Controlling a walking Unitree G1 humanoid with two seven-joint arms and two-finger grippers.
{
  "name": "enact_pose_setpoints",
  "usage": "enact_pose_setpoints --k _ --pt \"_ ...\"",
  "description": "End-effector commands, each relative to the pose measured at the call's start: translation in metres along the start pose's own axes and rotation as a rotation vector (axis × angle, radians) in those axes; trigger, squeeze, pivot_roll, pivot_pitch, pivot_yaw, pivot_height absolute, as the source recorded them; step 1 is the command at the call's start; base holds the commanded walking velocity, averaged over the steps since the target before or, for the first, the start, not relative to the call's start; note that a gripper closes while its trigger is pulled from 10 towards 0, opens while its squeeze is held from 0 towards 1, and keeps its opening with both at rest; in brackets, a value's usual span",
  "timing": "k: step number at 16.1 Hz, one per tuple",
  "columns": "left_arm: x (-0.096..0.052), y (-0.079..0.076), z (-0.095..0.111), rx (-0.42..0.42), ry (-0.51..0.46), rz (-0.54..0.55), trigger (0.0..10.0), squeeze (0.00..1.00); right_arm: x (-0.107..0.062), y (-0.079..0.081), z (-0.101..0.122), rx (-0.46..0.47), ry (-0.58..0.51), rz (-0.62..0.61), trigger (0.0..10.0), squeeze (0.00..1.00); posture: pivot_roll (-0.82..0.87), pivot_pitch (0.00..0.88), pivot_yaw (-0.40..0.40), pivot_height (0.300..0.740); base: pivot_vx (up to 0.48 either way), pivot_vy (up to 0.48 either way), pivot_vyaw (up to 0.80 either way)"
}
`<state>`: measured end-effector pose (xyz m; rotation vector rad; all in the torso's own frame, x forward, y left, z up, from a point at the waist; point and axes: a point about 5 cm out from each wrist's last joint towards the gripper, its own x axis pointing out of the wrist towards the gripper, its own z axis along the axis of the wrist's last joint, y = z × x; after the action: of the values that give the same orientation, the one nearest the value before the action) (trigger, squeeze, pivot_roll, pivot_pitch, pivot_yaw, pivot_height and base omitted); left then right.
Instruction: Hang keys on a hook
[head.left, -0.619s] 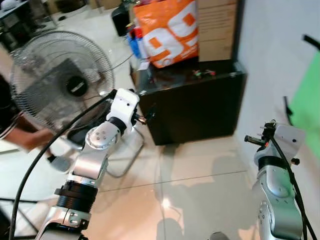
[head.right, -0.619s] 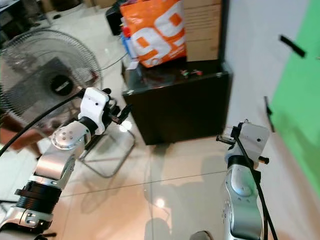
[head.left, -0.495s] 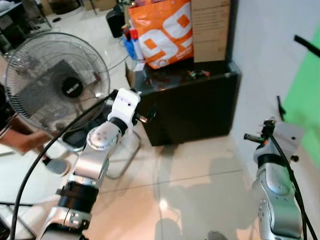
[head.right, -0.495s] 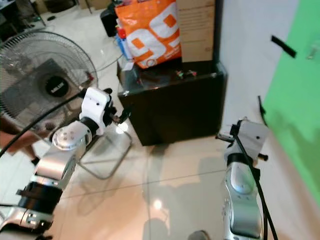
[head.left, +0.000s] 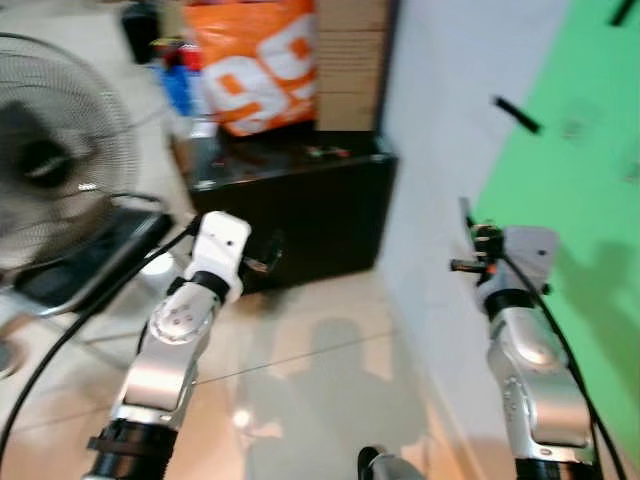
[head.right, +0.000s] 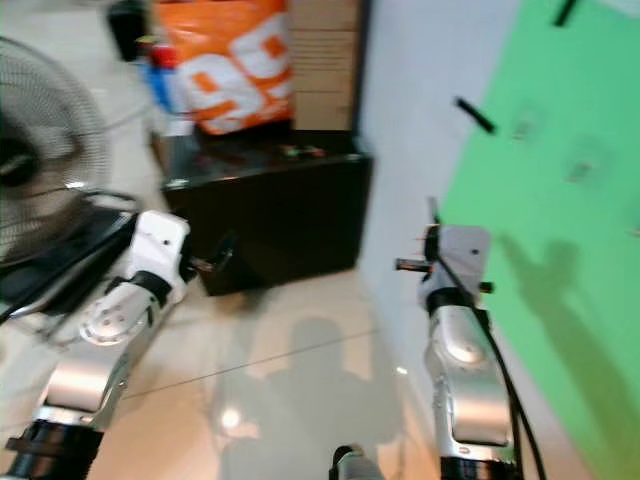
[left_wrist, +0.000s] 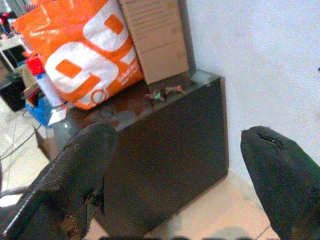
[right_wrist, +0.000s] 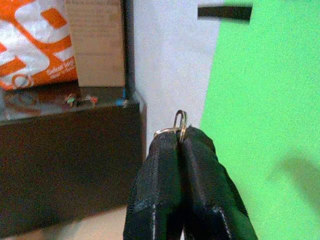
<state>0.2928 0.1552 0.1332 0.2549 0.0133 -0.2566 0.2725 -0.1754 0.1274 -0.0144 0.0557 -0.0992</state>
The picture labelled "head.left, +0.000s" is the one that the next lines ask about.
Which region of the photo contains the glossy black cabinet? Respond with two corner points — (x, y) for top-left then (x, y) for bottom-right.
(188, 130), (399, 294)

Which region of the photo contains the small red green object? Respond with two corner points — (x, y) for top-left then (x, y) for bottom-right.
(304, 145), (352, 162)

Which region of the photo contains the black flat tray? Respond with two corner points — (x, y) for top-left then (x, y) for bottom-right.
(12, 207), (175, 315)

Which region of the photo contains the orange white plastic bag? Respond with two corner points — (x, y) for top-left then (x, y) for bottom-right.
(183, 0), (322, 138)

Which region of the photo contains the brown cardboard box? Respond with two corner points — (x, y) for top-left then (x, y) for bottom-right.
(314, 0), (393, 133)

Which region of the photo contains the blue bottle red cap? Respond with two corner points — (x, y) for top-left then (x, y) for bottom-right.
(160, 38), (209, 119)

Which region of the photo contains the grey standing fan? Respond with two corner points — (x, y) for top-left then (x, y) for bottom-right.
(0, 32), (143, 376)

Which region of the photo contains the grey black robot foot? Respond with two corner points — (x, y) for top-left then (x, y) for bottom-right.
(357, 446), (425, 480)

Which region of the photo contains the black container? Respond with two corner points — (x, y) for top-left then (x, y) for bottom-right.
(121, 0), (163, 65)

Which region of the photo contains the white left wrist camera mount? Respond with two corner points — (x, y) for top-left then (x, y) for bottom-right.
(188, 211), (252, 302)

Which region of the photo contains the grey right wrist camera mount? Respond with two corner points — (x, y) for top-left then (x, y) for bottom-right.
(494, 226), (559, 293)

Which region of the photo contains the green wall board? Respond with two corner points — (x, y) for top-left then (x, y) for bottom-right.
(472, 0), (640, 463)

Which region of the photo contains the long black wall hook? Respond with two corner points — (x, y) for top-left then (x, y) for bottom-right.
(491, 95), (543, 135)
(609, 0), (639, 28)

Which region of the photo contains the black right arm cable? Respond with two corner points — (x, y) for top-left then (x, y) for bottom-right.
(498, 248), (629, 480)

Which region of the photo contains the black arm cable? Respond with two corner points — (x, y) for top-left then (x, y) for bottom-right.
(498, 248), (629, 480)
(0, 213), (204, 463)

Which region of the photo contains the clear adhesive wall hook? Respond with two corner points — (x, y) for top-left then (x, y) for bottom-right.
(560, 113), (593, 143)

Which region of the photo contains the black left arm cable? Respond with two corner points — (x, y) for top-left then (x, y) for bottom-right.
(0, 213), (204, 463)

